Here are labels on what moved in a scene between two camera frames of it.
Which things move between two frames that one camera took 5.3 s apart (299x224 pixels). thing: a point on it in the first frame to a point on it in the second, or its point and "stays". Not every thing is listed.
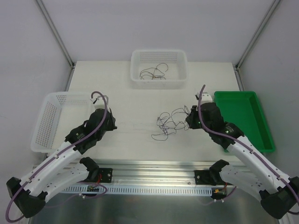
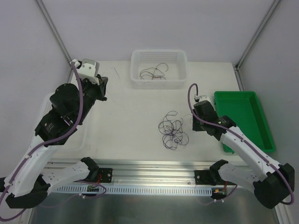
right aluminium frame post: (238, 64) stays
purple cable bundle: (169, 123) to (172, 131)
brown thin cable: (154, 73) stays
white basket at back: (159, 69) stays
